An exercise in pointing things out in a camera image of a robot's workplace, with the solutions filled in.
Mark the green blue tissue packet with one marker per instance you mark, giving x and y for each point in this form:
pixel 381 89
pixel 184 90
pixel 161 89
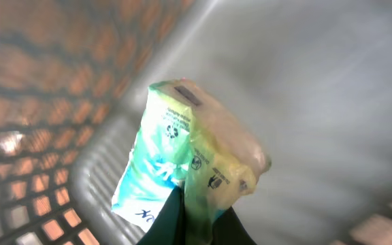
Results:
pixel 187 143

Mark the grey plastic shopping basket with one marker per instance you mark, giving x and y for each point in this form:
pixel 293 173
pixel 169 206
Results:
pixel 311 79

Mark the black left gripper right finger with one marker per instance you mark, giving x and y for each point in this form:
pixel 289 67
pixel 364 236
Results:
pixel 228 230

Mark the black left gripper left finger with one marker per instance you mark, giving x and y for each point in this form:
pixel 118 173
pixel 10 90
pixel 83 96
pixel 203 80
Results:
pixel 169 226

